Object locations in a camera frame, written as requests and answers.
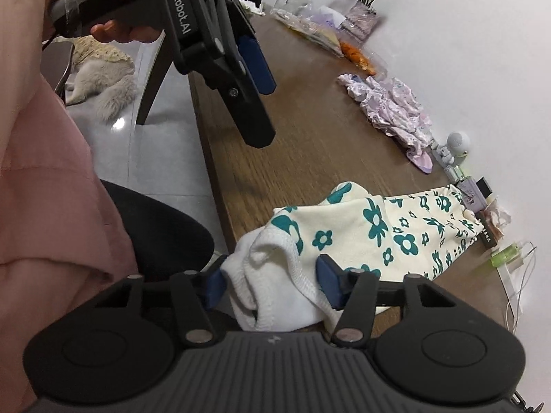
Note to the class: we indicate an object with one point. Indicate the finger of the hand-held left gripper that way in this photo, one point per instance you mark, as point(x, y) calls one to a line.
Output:
point(258, 69)
point(254, 124)

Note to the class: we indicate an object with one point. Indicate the white astronaut figurine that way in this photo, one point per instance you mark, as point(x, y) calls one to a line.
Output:
point(456, 144)

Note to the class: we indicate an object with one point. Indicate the person's pink clothing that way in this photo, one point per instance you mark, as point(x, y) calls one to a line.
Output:
point(51, 223)

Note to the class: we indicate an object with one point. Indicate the dark wooden table leg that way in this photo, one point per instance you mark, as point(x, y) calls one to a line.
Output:
point(157, 81)

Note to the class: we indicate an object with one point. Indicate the dried flowers in glass vase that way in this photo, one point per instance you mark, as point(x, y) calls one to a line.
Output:
point(363, 17)

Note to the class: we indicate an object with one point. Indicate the person's black pants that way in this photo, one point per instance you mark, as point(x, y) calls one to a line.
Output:
point(159, 228)

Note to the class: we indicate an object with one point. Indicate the person's left forearm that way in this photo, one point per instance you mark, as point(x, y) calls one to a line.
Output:
point(26, 4)

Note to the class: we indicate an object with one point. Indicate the person's left hand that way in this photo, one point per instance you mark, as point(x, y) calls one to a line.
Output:
point(129, 34)

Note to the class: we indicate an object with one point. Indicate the clear plastic bag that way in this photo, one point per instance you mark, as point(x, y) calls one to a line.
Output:
point(292, 6)

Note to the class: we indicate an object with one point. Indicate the fluffy cream pet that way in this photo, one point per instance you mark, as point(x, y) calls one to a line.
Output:
point(103, 81)

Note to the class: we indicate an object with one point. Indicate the purple cloth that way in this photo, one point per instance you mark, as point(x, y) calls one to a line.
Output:
point(419, 159)

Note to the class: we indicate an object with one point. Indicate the green packets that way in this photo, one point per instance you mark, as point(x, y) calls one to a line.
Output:
point(457, 174)

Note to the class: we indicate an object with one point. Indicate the dark tissue box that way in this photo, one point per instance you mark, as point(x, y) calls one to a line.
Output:
point(490, 226)

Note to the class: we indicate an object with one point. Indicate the small black box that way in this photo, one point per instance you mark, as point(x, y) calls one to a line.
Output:
point(484, 185)

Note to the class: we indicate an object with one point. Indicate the orange snack bag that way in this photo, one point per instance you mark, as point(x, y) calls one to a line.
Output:
point(359, 58)

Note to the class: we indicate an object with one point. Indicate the green bottle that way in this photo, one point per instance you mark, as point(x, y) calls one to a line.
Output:
point(506, 256)

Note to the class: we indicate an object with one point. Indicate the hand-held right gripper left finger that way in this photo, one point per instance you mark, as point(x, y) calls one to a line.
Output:
point(215, 284)

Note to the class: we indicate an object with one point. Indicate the pink floral garment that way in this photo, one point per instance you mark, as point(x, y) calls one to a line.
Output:
point(387, 103)

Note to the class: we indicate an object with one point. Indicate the cream garment with teal flowers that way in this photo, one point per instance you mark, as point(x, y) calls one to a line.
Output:
point(387, 232)

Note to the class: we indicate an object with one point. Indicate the plastic bag with purple contents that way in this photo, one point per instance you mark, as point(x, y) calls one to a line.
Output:
point(323, 26)

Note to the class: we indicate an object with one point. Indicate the lavender tin box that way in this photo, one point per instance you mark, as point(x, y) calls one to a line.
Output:
point(470, 195)

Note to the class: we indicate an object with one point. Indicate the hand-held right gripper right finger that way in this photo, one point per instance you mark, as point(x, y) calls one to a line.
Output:
point(327, 279)

